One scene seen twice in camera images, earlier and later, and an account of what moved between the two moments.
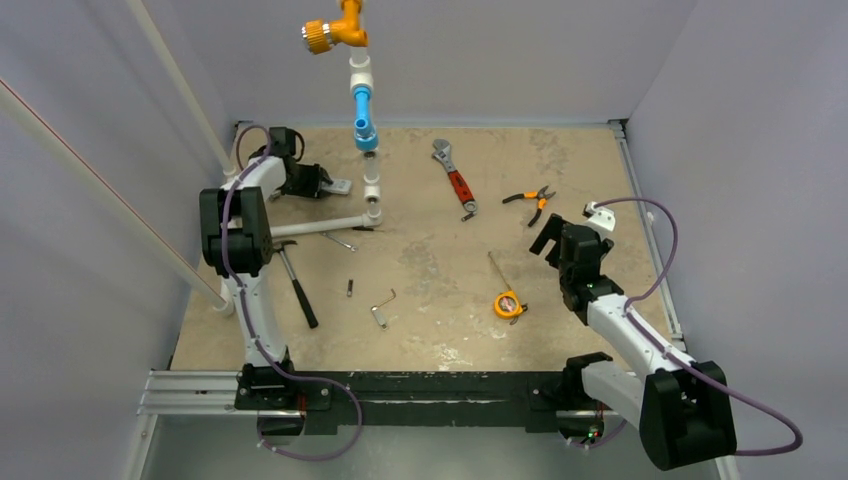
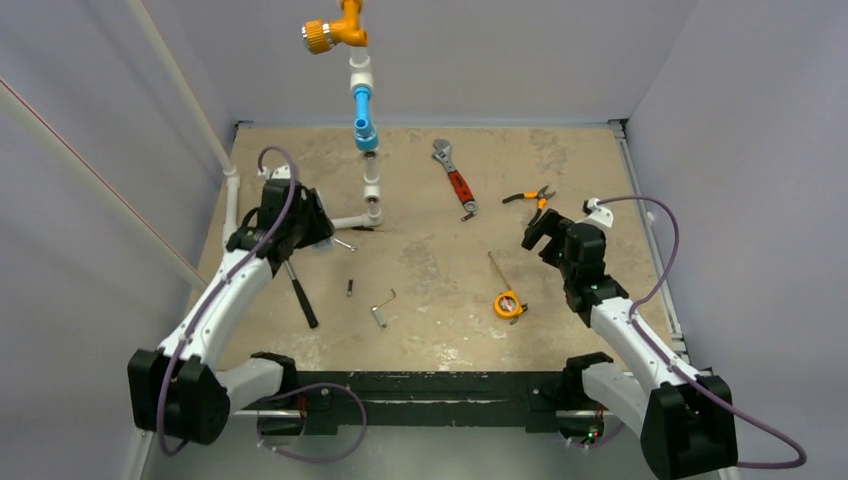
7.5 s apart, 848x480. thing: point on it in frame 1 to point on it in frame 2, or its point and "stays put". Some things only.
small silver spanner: (339, 241) stays put
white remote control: (338, 186) to (326, 245)
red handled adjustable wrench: (459, 185) stays put
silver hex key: (380, 319) stays put
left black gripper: (314, 188) to (320, 228)
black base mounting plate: (536, 399) stays put
